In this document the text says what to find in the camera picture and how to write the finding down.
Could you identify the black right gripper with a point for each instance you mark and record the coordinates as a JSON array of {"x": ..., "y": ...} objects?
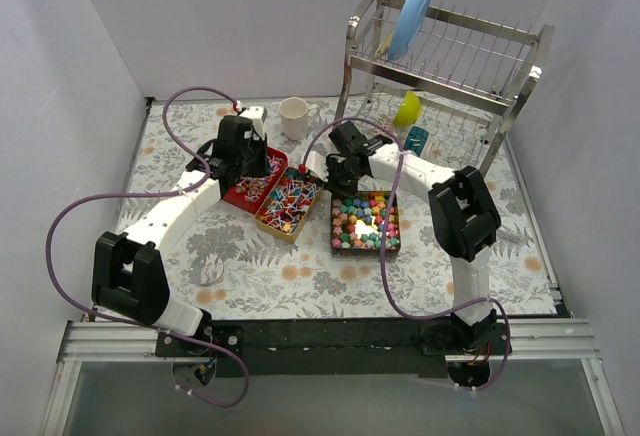
[{"x": 337, "y": 176}]

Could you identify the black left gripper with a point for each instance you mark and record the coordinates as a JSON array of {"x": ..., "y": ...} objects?
[{"x": 255, "y": 157}]

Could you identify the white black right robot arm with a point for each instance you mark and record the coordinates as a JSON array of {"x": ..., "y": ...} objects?
[{"x": 464, "y": 217}]

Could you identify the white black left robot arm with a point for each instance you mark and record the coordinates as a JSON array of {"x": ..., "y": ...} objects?
[{"x": 129, "y": 277}]

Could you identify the gold tin of star candies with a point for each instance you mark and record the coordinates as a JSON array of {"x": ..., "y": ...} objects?
[{"x": 359, "y": 223}]

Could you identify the red tin of swirl lollipops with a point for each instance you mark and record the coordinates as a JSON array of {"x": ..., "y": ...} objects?
[{"x": 250, "y": 193}]

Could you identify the white ceramic mug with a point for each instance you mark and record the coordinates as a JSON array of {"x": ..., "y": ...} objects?
[{"x": 295, "y": 116}]

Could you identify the teal and white container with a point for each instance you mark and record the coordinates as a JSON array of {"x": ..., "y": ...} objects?
[{"x": 418, "y": 141}]

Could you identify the yellow green bowl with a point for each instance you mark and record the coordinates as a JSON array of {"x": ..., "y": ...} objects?
[{"x": 409, "y": 110}]

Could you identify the gold tin of ball lollipops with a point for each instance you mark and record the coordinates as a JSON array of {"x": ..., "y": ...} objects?
[{"x": 288, "y": 205}]

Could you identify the stainless steel dish rack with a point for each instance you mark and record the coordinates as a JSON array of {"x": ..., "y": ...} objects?
[{"x": 472, "y": 76}]

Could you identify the light blue plate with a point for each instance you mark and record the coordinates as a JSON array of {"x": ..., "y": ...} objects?
[{"x": 407, "y": 27}]

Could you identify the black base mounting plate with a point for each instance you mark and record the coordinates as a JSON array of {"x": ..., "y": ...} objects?
[{"x": 353, "y": 346}]

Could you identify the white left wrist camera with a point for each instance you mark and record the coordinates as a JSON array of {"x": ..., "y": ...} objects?
[{"x": 257, "y": 115}]

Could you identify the aluminium table edge rail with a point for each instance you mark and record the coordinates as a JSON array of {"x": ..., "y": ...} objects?
[{"x": 541, "y": 339}]

